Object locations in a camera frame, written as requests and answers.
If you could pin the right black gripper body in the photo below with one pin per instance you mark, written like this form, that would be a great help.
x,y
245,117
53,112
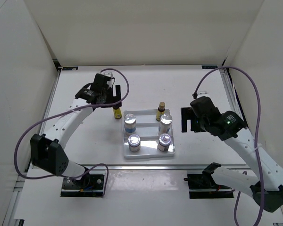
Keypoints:
x,y
203,124

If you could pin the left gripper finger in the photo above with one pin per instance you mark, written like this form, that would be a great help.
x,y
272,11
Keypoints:
x,y
117,96
112,105

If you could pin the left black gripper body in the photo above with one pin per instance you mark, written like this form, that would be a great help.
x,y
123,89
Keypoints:
x,y
108,98

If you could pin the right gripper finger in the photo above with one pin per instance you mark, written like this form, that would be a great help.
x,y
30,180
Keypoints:
x,y
187,114
195,126

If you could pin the small yellow-label bottle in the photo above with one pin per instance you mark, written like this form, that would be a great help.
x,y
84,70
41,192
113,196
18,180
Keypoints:
x,y
160,110
117,113

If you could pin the tall silver-lid jar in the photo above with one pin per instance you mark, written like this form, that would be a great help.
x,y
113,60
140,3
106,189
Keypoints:
x,y
129,124
165,124

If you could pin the short white-lid spice jar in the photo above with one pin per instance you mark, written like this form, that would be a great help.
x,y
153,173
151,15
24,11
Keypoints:
x,y
164,142
134,143

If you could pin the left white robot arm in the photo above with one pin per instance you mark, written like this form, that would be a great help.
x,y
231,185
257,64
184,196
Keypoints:
x,y
47,150

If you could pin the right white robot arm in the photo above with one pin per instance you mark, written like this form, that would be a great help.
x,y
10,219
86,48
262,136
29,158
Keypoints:
x,y
266,186

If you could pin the white tiered organizer tray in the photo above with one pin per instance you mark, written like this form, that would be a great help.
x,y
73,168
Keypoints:
x,y
147,130

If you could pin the left blue corner label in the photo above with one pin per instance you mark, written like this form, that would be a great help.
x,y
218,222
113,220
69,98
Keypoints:
x,y
70,68

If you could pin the blue corner label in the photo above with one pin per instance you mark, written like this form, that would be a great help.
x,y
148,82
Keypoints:
x,y
209,67
70,68

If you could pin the right blue corner label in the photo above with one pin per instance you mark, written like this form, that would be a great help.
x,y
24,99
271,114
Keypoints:
x,y
209,67

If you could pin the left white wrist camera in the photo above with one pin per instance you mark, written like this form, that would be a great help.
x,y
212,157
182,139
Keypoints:
x,y
108,76

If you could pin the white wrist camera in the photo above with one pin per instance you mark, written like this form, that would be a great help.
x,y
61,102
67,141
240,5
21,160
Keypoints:
x,y
202,94
108,76

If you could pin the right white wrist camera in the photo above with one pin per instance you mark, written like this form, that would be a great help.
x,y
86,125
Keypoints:
x,y
202,94

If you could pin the aluminium right rail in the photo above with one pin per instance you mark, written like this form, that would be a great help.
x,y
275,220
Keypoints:
x,y
231,93

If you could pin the aluminium rail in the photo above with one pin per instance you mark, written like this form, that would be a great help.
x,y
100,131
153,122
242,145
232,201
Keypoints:
x,y
231,93
173,167

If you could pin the aluminium front rail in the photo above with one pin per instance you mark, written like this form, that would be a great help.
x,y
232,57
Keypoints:
x,y
173,167

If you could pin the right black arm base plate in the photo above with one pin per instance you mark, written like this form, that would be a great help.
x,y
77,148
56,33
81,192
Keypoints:
x,y
200,188

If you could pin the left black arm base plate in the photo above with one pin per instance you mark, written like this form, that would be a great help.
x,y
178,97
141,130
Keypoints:
x,y
93,188

